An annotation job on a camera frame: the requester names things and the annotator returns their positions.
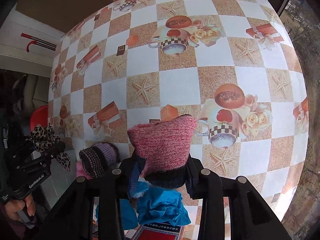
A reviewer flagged blue cloth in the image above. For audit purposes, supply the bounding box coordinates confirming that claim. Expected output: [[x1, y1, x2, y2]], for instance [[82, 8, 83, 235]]
[[94, 179, 192, 230]]

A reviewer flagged leopard print scrunchie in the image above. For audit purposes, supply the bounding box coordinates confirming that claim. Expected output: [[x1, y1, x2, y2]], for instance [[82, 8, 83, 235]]
[[30, 124, 71, 171]]

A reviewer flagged pink knitted hat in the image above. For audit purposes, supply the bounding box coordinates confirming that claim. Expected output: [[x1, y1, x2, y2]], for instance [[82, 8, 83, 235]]
[[127, 114, 197, 189]]

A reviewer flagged pink foam sponge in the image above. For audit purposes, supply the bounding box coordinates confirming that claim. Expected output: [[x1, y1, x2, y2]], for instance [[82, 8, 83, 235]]
[[76, 161, 92, 179]]

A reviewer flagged person's left hand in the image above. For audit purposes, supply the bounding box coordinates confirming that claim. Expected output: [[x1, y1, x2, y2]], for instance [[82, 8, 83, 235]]
[[4, 194, 36, 222]]

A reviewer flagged purple black knitted hat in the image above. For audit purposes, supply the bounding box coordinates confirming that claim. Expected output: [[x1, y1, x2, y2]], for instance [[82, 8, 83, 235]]
[[79, 142, 120, 179]]

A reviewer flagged grey storage box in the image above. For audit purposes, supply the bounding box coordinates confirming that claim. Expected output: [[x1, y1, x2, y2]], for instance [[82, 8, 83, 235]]
[[41, 150, 77, 208]]

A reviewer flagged red plastic basin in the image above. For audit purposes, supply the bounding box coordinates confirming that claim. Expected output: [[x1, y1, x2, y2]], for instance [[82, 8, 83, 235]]
[[30, 105, 48, 131]]

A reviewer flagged red medicine box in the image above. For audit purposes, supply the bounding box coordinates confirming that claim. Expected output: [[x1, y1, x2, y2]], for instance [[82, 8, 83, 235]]
[[131, 223, 184, 240]]

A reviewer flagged checkered patterned tablecloth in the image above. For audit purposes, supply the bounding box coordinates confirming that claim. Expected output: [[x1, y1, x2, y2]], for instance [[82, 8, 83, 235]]
[[48, 0, 309, 239]]

